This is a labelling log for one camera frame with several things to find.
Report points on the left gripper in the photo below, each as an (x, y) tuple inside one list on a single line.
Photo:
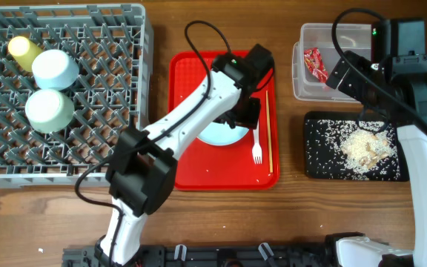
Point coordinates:
[(250, 119)]

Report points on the light blue plate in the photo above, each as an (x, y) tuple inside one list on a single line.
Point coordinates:
[(221, 134)]

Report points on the wooden chopstick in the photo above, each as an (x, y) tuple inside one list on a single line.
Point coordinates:
[(268, 124)]

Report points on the white plastic fork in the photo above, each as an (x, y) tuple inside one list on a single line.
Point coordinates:
[(256, 149)]

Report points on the red snack wrapper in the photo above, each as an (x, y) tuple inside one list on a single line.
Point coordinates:
[(314, 63)]

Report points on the rice and food scraps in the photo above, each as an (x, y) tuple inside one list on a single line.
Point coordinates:
[(365, 152)]

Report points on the light blue small bowl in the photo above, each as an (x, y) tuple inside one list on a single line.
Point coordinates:
[(54, 69)]

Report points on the green bowl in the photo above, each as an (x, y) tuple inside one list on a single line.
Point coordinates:
[(49, 110)]

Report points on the yellow plastic cup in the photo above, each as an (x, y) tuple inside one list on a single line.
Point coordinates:
[(24, 51)]

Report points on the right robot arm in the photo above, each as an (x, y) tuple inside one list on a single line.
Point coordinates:
[(393, 83)]

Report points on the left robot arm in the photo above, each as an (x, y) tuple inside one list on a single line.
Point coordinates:
[(142, 169)]

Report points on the grey dishwasher rack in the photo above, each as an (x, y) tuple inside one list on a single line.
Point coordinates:
[(113, 46)]

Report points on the red plastic tray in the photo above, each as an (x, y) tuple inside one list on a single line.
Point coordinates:
[(204, 167)]

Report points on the black plastic tray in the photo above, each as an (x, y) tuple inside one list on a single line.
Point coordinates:
[(321, 148)]

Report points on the clear plastic bin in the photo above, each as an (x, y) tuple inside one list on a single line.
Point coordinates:
[(354, 37)]

